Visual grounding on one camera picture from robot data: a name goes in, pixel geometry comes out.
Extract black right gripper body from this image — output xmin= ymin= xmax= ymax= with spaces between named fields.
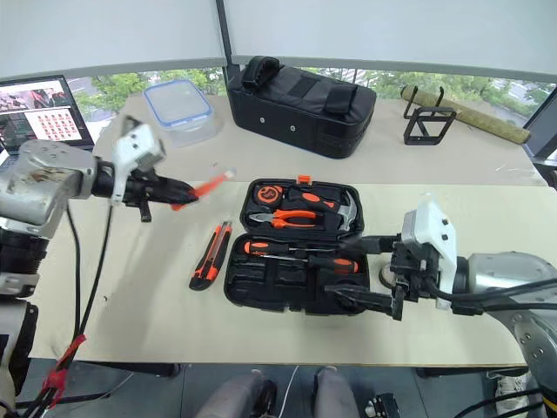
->
xmin=388 ymin=236 xmax=440 ymax=322

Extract grey round tape roll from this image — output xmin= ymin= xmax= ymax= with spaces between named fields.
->
xmin=377 ymin=262 xmax=396 ymax=289

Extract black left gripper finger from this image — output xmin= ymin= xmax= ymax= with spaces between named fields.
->
xmin=158 ymin=191 xmax=201 ymax=206
xmin=157 ymin=176 xmax=196 ymax=196

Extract claw hammer orange black handle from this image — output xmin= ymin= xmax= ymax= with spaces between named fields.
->
xmin=288 ymin=186 xmax=361 ymax=233

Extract orange black screwdriver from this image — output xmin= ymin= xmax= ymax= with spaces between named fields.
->
xmin=243 ymin=239 xmax=346 ymax=259
xmin=260 ymin=253 xmax=360 ymax=275

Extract orange black utility knife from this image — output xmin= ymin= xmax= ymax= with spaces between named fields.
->
xmin=188 ymin=220 xmax=233 ymax=293

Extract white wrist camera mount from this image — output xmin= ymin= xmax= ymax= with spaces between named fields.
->
xmin=399 ymin=192 xmax=459 ymax=311
xmin=110 ymin=123 xmax=167 ymax=206

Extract orange handled pliers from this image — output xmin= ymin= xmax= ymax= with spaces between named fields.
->
xmin=246 ymin=208 xmax=325 ymax=230

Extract dark slanted frame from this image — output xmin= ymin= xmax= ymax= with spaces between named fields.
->
xmin=520 ymin=83 xmax=557 ymax=163

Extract orange black tape measure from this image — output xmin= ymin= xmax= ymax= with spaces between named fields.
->
xmin=254 ymin=184 xmax=285 ymax=206

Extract dark window frame post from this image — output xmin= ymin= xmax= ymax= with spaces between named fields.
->
xmin=215 ymin=0 xmax=241 ymax=80

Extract black plastic tool case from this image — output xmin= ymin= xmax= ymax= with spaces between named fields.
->
xmin=223 ymin=174 xmax=372 ymax=318

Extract clear container with blue lid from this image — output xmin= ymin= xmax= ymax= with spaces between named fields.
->
xmin=143 ymin=78 xmax=215 ymax=150

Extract black fabric bag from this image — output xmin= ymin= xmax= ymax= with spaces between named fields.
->
xmin=226 ymin=55 xmax=378 ymax=160

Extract open laptop computer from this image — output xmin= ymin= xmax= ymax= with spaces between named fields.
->
xmin=0 ymin=74 xmax=96 ymax=169

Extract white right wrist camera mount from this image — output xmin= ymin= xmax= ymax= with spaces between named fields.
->
xmin=399 ymin=192 xmax=459 ymax=311

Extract white shoe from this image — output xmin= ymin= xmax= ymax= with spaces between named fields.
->
xmin=494 ymin=368 xmax=529 ymax=415

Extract black wire stand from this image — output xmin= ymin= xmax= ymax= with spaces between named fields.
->
xmin=401 ymin=85 xmax=459 ymax=146

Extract olive rolled mat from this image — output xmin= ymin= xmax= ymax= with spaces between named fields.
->
xmin=399 ymin=84 xmax=533 ymax=147

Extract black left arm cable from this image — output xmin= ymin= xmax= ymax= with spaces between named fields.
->
xmin=25 ymin=203 xmax=115 ymax=418

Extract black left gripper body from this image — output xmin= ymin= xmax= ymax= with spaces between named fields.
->
xmin=123 ymin=170 xmax=165 ymax=224

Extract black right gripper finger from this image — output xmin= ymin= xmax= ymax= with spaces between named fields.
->
xmin=340 ymin=233 xmax=402 ymax=256
xmin=323 ymin=281 xmax=396 ymax=316

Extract thin white cable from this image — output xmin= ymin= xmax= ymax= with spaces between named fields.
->
xmin=280 ymin=364 xmax=302 ymax=418

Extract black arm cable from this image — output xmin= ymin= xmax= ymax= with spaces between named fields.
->
xmin=424 ymin=277 xmax=557 ymax=317
xmin=25 ymin=203 xmax=115 ymax=418

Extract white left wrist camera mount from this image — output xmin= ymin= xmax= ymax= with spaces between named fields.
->
xmin=110 ymin=123 xmax=167 ymax=206

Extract orange tester screwdriver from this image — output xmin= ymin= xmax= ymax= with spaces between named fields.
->
xmin=171 ymin=166 xmax=238 ymax=212

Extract small black device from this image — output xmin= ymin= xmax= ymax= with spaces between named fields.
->
xmin=362 ymin=391 xmax=402 ymax=418

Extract dark rounded shape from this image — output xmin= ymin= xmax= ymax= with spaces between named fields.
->
xmin=194 ymin=368 xmax=279 ymax=418
xmin=312 ymin=365 xmax=363 ymax=418

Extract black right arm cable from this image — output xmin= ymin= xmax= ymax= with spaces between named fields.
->
xmin=424 ymin=277 xmax=557 ymax=317

